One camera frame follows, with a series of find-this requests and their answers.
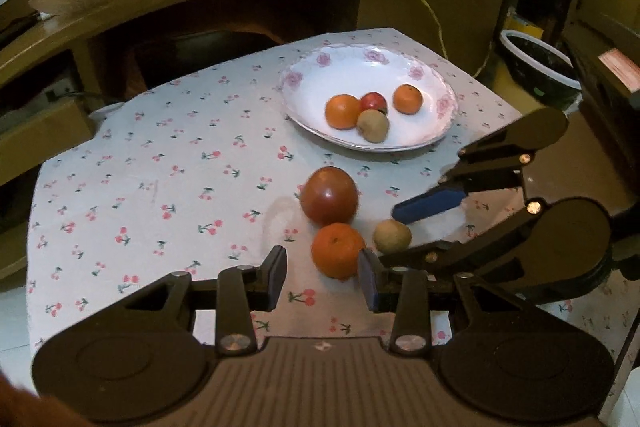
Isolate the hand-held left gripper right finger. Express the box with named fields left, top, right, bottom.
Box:
left=357, top=247, right=540, bottom=356

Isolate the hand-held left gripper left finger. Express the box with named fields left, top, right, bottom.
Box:
left=124, top=246, right=289, bottom=357

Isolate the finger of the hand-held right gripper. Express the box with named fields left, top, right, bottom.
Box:
left=377, top=198, right=550, bottom=281
left=391, top=123, right=535, bottom=225

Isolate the brown kiwi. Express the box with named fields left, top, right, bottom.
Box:
left=373, top=219, right=413, bottom=255
left=356, top=109, right=390, bottom=144

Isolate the small orange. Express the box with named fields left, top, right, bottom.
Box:
left=311, top=222, right=367, bottom=282
left=392, top=84, right=424, bottom=116
left=325, top=93, right=363, bottom=130

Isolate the large red apple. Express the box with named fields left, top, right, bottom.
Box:
left=299, top=166, right=360, bottom=227

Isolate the white floral plate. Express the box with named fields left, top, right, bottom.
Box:
left=279, top=43, right=459, bottom=153

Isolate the small red apple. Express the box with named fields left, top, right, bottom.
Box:
left=360, top=92, right=389, bottom=115

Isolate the cherry print tablecloth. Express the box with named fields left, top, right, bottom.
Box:
left=25, top=27, right=640, bottom=360

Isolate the black basin with white rim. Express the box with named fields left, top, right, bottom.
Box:
left=499, top=29, right=584, bottom=108

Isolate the red and white box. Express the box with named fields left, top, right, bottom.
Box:
left=596, top=49, right=640, bottom=92

